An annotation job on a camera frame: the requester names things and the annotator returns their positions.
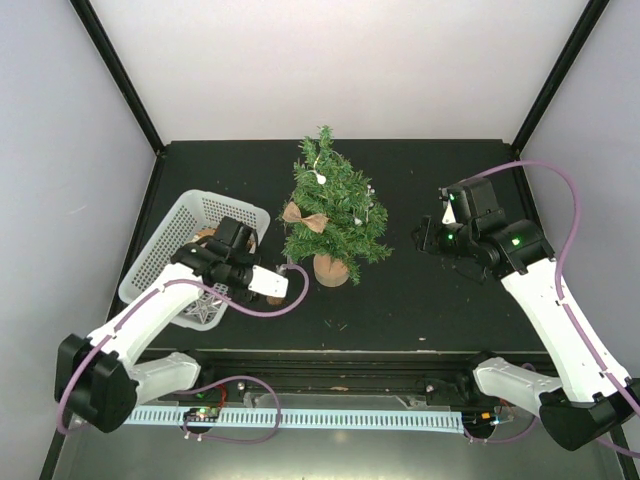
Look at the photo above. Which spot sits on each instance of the circuit board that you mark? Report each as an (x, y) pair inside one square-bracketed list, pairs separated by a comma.
[(202, 414), (496, 416)]

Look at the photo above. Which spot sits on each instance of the left circuit board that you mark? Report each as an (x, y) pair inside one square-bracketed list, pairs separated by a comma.
[(202, 414)]

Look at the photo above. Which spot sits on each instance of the brown burlap bow ornament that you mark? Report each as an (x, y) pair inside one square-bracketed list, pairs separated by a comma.
[(316, 222)]

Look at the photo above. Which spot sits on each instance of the white slotted cable duct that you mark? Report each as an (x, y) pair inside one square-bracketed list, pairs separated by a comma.
[(332, 419)]

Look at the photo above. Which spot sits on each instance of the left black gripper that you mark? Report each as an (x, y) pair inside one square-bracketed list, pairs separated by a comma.
[(245, 295)]

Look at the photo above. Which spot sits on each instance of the silver star ornament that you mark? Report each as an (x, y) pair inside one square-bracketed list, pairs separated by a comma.
[(206, 308)]

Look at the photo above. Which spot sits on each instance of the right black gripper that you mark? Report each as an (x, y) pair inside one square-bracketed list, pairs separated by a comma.
[(426, 241)]

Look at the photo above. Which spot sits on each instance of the right circuit board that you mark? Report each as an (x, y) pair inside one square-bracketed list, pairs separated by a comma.
[(496, 416)]

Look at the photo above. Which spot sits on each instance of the beige burlap sack ornament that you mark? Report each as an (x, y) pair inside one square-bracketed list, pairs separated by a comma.
[(207, 234)]

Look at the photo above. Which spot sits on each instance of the left black frame post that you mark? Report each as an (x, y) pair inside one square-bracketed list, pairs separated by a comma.
[(99, 37)]

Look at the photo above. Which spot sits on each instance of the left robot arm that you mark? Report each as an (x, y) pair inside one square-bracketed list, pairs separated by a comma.
[(99, 377)]

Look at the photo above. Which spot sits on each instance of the right black frame post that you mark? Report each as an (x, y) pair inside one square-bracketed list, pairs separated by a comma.
[(580, 33)]

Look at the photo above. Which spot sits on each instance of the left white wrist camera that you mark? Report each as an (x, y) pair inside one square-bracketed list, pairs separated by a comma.
[(267, 283)]

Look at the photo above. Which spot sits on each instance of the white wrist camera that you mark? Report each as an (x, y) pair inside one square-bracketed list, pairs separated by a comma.
[(448, 217), (267, 283)]

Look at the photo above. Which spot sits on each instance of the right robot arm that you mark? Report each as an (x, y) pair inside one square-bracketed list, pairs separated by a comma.
[(591, 392)]

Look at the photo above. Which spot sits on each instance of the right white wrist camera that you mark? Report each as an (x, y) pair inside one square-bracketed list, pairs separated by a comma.
[(448, 217)]

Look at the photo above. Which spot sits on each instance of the black frame post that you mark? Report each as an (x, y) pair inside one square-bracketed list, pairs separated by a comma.
[(99, 37), (580, 33)]

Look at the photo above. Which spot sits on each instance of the white plastic basket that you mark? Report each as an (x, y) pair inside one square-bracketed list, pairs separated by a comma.
[(211, 270)]

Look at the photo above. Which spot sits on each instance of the small green christmas tree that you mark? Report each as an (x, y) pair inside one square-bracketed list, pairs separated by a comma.
[(335, 215)]

